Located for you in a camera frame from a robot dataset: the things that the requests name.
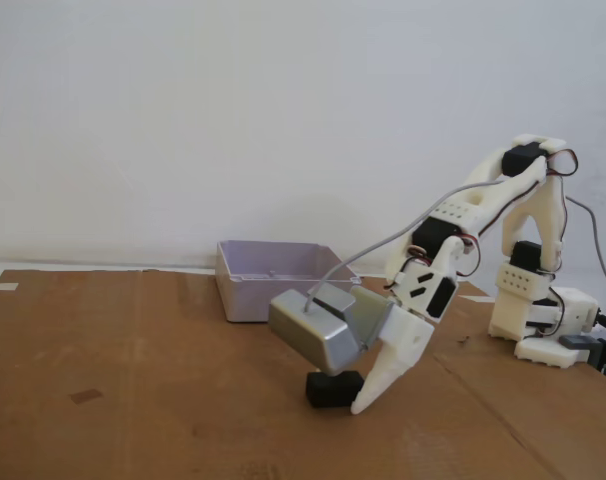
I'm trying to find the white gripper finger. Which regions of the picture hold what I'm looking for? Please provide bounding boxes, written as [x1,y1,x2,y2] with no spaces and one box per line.
[350,343,403,415]

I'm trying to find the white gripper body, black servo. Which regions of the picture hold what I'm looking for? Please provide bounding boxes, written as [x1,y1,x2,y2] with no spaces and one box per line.
[381,263,458,375]

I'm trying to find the black rectangular block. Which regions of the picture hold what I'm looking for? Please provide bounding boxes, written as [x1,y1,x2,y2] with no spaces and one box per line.
[305,369,363,410]

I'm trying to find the pale lilac plastic box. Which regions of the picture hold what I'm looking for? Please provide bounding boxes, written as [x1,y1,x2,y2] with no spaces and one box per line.
[215,240,362,325]

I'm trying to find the silver webcam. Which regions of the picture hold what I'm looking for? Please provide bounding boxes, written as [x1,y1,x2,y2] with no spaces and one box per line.
[268,285,364,376]

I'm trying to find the grey table clamp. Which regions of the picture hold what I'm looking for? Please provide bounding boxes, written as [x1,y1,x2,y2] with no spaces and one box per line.
[557,333,606,386]

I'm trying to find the brown cardboard sheet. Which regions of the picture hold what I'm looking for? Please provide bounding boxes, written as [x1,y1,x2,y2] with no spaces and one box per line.
[0,268,606,480]

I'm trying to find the brown tape patch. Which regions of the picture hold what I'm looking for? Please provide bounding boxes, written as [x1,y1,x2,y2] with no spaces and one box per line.
[68,387,104,404]

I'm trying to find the grey webcam mount bracket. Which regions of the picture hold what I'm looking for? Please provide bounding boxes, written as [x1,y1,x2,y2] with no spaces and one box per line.
[345,289,395,351]

